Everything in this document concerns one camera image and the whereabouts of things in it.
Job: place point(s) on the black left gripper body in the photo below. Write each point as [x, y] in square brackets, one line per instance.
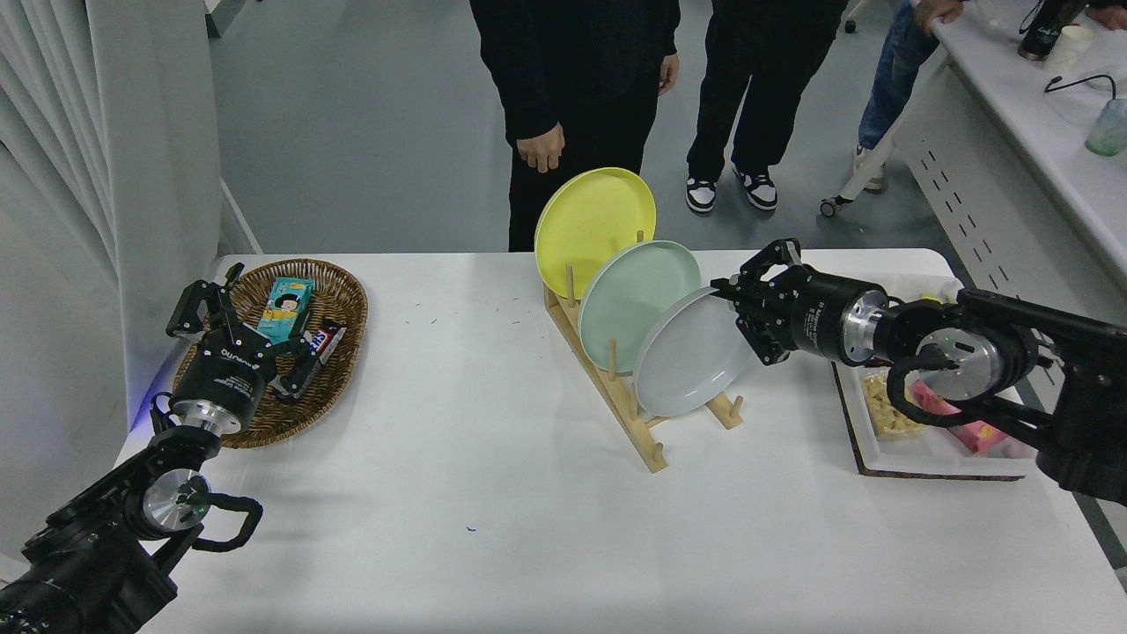
[224, 374]

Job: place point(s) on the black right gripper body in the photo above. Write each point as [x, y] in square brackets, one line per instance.
[814, 313]

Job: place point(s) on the grey plate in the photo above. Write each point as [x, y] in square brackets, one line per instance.
[687, 361]

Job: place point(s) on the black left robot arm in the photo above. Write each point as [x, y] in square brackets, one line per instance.
[88, 563]

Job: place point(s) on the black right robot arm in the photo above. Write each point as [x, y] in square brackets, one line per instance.
[1092, 414]

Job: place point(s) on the pale green plate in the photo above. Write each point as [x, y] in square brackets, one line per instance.
[629, 304]

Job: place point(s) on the wooden plate rack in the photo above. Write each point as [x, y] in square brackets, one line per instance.
[656, 458]

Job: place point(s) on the yellow plate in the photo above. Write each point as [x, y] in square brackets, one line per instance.
[590, 224]

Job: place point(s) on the person's left hand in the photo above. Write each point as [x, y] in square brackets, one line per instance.
[669, 74]

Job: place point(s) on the person's right hand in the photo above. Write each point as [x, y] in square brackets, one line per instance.
[541, 151]

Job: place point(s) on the person's hand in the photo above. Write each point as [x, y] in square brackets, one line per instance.
[938, 11]
[1111, 14]

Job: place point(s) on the dark snack bar white print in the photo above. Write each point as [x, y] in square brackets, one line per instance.
[327, 339]

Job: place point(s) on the teal snack box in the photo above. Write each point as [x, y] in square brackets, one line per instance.
[286, 308]

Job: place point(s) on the clear pack of beige crackers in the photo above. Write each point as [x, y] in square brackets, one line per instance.
[876, 401]

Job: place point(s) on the brown wicker basket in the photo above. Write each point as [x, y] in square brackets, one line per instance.
[335, 291]

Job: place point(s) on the white rectangular tray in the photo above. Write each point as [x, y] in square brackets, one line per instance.
[907, 453]

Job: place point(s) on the white curtain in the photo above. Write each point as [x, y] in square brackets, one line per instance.
[53, 176]

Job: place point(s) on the person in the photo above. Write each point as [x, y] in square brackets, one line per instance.
[766, 88]
[572, 88]
[894, 79]

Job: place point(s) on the dark brown tray mat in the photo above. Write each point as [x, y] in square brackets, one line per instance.
[933, 476]

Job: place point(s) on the pink snack packet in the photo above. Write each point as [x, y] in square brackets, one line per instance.
[977, 436]

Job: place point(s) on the white side table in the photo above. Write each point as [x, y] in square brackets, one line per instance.
[1039, 132]

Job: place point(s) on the black drink bottle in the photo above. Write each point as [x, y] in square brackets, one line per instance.
[1039, 35]

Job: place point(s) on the white paper cup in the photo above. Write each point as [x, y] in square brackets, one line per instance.
[1068, 47]

